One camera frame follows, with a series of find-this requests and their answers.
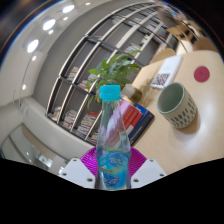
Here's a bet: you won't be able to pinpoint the grey shelf unit with books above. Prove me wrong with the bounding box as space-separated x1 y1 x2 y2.
45 1 214 146

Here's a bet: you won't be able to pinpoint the clear bottle with teal cap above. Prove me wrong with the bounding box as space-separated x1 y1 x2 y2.
94 84 132 191

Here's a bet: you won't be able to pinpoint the dark blue book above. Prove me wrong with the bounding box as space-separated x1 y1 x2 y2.
128 103 155 147

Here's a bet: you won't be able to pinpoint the ceiling lights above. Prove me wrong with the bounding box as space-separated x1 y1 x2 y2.
19 2 93 91

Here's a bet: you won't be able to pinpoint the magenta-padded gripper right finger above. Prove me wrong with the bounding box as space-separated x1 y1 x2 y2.
128 147 168 188

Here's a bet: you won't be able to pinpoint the flat round red coaster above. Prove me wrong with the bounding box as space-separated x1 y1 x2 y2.
193 65 211 83

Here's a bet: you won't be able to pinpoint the green potted plant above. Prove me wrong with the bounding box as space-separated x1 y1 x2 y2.
87 49 144 104

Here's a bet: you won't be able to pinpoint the pink book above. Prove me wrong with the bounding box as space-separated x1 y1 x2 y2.
113 99 133 126

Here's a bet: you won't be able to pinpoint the red book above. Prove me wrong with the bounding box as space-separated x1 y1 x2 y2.
121 105 140 129
125 109 145 134

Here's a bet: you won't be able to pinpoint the round-backed wooden chair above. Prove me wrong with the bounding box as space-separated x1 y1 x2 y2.
191 37 219 53
148 47 177 65

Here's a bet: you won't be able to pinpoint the grey patterned ceramic mug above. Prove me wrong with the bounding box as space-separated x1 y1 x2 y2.
156 81 198 130

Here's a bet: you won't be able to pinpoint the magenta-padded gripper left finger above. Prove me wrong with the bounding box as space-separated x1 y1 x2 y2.
58 146 100 190

